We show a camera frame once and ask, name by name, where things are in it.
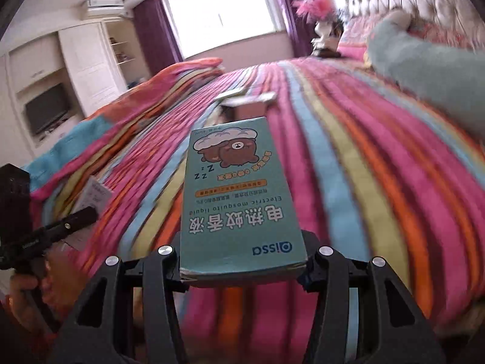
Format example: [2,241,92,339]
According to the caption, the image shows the white vase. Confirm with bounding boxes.
[312,20,333,51]

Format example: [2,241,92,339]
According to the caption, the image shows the teal plush pillow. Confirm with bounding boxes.
[365,9,485,138]

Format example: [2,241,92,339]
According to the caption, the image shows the pink patterned pillow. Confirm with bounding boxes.
[336,15,485,69]

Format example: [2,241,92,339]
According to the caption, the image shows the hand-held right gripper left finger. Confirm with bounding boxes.
[49,231,189,364]

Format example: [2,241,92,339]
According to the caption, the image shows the teal bear print box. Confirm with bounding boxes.
[178,117,309,283]

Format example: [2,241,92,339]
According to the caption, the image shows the person's left hand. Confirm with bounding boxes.
[9,272,52,331]

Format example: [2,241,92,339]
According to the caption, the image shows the pink feather bouquet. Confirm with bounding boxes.
[291,0,336,24]

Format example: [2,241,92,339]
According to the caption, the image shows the black television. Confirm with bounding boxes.
[24,83,73,136]

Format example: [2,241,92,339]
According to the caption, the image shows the dark nightstand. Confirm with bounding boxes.
[311,37,346,60]

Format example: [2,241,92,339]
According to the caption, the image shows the striped bed sheet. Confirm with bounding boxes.
[30,56,485,364]

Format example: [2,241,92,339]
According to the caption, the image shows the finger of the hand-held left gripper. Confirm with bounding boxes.
[32,207,99,244]

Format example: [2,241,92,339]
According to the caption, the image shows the small open white box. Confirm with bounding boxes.
[214,87,277,122]

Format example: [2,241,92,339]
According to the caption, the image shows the window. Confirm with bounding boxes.
[162,0,287,60]

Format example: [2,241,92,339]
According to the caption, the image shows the white paper packet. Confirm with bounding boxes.
[70,175,115,221]

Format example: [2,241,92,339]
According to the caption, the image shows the white air conditioner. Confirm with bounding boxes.
[83,0,128,18]

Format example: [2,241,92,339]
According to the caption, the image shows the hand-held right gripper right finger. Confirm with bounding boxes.
[299,231,446,364]

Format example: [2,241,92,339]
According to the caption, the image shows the white wardrobe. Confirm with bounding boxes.
[0,18,153,153]

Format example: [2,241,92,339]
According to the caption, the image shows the purple curtain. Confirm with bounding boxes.
[132,0,183,78]
[268,0,319,58]

